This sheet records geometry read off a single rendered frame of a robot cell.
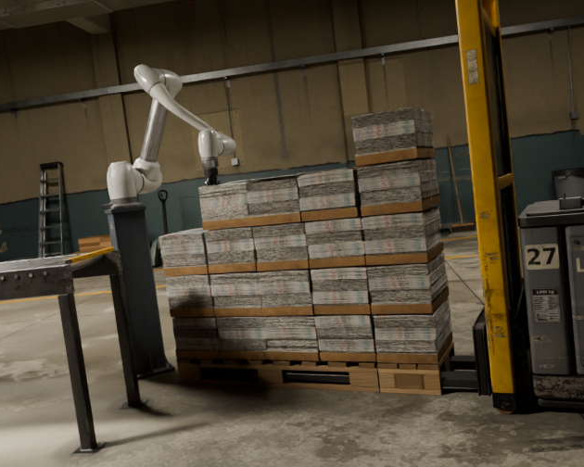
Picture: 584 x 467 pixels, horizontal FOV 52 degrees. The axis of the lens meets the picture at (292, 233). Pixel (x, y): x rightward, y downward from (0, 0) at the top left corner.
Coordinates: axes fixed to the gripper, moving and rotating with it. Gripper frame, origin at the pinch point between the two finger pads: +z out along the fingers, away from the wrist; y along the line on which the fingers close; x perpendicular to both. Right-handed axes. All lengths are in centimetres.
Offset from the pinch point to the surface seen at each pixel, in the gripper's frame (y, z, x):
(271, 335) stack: -19, 67, -37
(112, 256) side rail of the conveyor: -52, 19, 29
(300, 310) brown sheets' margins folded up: -19, 54, -56
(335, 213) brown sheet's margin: -19, 7, -78
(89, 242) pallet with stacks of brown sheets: 435, 62, 524
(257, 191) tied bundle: -18.6, -6.1, -37.7
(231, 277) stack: -19.0, 37.0, -17.7
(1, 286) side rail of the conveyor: -108, 23, 40
